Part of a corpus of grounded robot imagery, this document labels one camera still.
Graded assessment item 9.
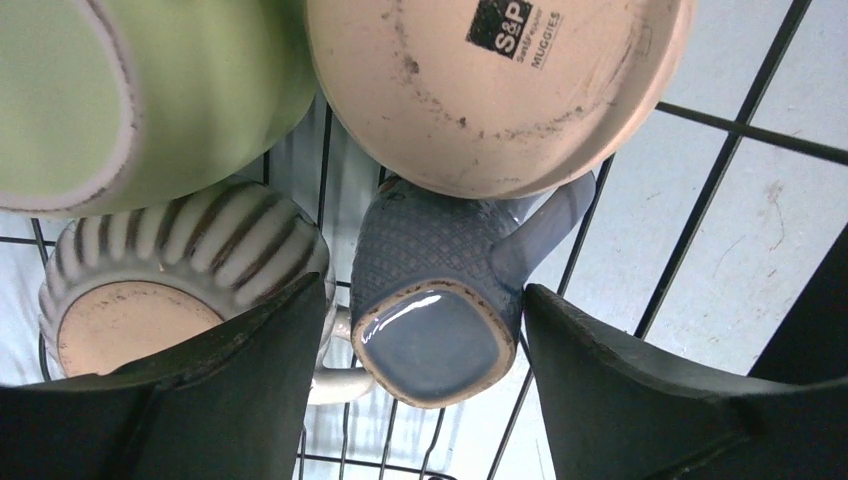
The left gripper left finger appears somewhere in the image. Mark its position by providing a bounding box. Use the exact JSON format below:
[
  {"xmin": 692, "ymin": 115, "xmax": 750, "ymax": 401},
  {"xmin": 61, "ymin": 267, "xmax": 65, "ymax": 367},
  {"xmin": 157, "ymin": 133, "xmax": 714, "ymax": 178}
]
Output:
[{"xmin": 1, "ymin": 273, "xmax": 326, "ymax": 479}]

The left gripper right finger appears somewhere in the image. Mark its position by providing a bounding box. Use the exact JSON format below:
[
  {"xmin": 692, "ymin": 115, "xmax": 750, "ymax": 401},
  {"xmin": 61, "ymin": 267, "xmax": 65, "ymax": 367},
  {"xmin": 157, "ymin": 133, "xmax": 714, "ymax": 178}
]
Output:
[{"xmin": 525, "ymin": 235, "xmax": 847, "ymax": 479}]

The white ribbed mug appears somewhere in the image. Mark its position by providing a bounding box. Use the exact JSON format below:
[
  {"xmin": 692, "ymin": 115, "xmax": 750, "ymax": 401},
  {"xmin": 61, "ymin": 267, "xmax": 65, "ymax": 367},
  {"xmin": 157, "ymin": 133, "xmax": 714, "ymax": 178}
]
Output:
[{"xmin": 39, "ymin": 176, "xmax": 375, "ymax": 405}]

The grey-blue small cup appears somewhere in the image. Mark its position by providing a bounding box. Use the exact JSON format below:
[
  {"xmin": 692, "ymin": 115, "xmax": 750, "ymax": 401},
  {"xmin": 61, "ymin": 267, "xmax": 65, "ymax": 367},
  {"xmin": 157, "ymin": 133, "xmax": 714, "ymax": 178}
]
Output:
[{"xmin": 350, "ymin": 173, "xmax": 596, "ymax": 409}]

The light green cup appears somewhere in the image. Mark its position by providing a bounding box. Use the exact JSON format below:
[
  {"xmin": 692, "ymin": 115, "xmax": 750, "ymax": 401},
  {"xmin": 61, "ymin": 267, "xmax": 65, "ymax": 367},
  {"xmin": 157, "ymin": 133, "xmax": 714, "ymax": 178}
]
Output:
[{"xmin": 1, "ymin": 1, "xmax": 317, "ymax": 217}]

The peach teapot-shaped cup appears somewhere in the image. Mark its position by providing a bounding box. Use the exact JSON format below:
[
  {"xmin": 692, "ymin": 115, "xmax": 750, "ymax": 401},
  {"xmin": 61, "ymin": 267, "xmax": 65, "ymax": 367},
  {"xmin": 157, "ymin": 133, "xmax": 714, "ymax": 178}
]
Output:
[{"xmin": 304, "ymin": 0, "xmax": 696, "ymax": 199}]

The black wire dish rack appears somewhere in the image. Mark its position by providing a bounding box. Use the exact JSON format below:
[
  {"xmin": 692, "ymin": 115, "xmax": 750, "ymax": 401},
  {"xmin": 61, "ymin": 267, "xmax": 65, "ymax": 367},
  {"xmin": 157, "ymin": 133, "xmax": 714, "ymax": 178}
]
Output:
[{"xmin": 1, "ymin": 1, "xmax": 847, "ymax": 479}]

